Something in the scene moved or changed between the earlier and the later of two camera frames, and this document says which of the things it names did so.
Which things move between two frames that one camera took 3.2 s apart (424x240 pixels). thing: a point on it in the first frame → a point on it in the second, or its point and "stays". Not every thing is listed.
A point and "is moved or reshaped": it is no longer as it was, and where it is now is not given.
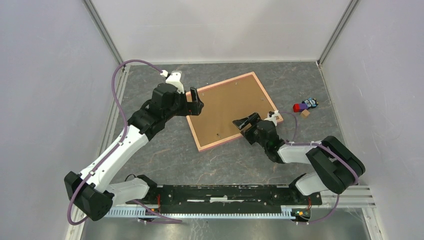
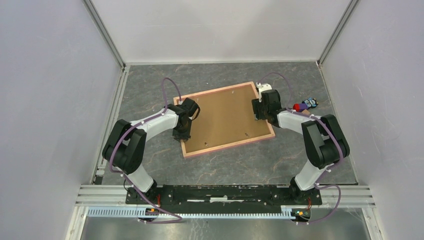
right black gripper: (240, 123) → (257, 105)
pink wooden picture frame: (224, 102) is moved or reshaped
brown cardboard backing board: (224, 104) is moved or reshaped
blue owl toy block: (310, 103) stays
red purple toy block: (298, 107) stays
